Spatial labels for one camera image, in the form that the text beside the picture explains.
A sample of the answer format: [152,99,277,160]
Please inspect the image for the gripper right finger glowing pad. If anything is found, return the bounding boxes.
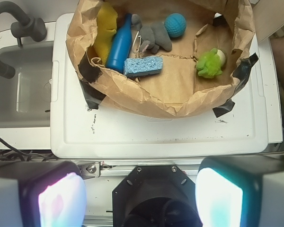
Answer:
[195,155,284,227]

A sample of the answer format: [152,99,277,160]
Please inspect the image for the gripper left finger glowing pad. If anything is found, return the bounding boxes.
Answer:
[0,161,87,227]

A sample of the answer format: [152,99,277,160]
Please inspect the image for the green plush frog toy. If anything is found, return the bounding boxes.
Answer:
[196,48,227,79]

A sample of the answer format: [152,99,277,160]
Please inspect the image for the white plastic bin lid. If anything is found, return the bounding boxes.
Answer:
[50,13,283,160]

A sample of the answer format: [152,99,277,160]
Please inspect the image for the grey sink basin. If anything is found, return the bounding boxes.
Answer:
[0,41,53,128]

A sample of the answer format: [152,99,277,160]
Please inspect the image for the brown paper bag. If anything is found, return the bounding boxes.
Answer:
[66,0,255,119]

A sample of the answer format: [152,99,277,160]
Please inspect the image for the blue plastic bottle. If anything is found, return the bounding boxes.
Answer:
[106,13,132,74]

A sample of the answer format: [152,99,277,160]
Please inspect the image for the grey faucet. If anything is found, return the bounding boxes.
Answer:
[0,1,47,79]

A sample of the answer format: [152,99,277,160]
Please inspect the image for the blue sponge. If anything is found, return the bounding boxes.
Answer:
[123,56,163,78]

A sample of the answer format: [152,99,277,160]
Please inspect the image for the grey plush mouse toy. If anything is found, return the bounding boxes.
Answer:
[131,14,172,54]

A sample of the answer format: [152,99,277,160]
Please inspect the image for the blue textured ball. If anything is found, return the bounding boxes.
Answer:
[164,13,186,38]

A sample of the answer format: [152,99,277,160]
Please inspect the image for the yellow cloth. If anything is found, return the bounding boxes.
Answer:
[93,2,118,65]

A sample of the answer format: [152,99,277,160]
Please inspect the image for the black cables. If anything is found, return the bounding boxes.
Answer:
[0,133,54,162]

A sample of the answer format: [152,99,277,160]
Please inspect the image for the aluminium frame rail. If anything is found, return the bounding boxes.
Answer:
[73,157,203,178]

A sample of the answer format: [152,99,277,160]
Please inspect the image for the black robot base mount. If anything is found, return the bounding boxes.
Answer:
[112,165,203,227]

